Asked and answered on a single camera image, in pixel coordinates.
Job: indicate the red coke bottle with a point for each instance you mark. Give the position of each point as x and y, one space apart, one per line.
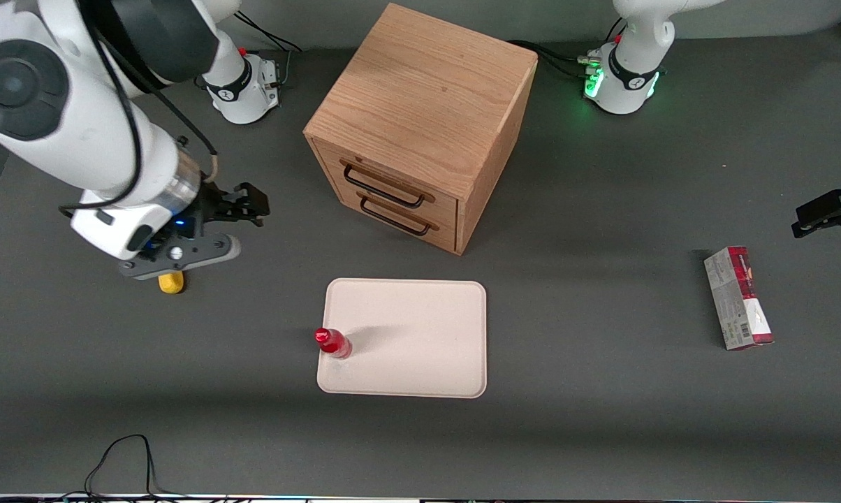
334 343

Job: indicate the yellow lemon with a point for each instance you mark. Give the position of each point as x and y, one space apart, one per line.
172 283

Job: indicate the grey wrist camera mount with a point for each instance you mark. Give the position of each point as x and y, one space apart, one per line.
197 255

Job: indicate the red and grey carton box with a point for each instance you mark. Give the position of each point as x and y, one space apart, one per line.
738 297

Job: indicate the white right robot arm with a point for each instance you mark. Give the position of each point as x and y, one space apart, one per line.
78 133

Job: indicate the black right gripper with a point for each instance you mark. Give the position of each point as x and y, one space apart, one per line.
214 208

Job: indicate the cream plastic tray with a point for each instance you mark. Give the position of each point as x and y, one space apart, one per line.
413 339

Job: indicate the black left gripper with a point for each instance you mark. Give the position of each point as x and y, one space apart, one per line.
827 212

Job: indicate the wooden drawer cabinet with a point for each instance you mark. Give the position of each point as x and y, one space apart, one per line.
427 98

